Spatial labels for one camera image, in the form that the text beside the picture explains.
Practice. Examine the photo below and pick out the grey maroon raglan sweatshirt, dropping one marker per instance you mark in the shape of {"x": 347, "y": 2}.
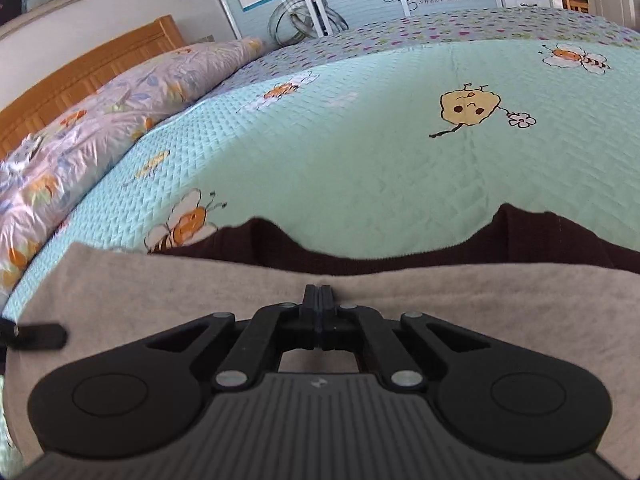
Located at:
{"x": 150, "y": 290}

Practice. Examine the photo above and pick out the pink floral quilt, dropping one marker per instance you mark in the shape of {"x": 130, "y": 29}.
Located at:
{"x": 100, "y": 130}

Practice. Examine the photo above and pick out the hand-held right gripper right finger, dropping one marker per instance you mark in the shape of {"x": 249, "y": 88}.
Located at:
{"x": 327, "y": 310}

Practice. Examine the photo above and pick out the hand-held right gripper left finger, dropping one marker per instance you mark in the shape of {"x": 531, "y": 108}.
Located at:
{"x": 310, "y": 310}

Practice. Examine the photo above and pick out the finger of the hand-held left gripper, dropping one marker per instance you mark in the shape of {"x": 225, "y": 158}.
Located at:
{"x": 40, "y": 336}

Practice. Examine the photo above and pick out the wall socket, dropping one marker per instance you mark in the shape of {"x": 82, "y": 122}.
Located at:
{"x": 206, "y": 38}

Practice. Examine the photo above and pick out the green bee-print bedspread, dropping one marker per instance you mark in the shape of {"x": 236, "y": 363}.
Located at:
{"x": 350, "y": 160}

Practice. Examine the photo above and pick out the wooden headboard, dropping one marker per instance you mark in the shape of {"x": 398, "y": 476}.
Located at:
{"x": 75, "y": 80}

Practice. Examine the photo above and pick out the grey hula hoops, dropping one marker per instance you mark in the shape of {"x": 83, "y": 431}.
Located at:
{"x": 300, "y": 22}

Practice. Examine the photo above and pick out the white blue patterned cloth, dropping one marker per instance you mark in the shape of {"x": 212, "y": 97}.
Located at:
{"x": 20, "y": 155}

